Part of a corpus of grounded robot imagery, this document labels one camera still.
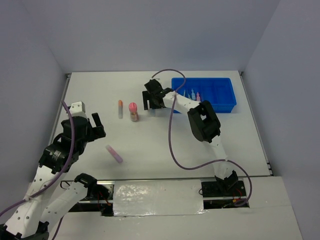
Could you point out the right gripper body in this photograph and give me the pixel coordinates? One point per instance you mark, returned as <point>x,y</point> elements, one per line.
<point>153,104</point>

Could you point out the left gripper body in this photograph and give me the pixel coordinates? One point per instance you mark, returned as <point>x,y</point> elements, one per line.
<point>93,133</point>

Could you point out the pink lid clip jar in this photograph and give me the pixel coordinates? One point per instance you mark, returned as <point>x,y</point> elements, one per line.
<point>133,110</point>

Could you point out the light blue eraser stick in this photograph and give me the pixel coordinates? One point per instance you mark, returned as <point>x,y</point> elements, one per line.
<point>152,112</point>

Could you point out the orange capped marker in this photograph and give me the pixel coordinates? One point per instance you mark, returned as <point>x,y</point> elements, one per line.
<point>120,109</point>

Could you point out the pink purple highlighter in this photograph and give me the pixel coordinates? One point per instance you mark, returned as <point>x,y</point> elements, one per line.
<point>114,154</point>

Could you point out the pink correction tape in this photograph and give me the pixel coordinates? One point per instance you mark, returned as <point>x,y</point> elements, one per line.
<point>198,98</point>

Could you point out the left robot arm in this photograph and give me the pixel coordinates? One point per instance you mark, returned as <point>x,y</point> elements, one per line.
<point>35,216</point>

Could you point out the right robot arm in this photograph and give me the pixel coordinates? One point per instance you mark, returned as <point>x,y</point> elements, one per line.
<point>204,125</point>

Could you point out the blue plastic compartment tray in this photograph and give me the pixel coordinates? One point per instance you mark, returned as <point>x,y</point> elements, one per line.
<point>217,90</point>

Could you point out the silver foil tape sheet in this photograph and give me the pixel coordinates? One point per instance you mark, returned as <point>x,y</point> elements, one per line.
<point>157,198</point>

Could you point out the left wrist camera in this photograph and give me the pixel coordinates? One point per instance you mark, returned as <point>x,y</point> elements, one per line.
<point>78,109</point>

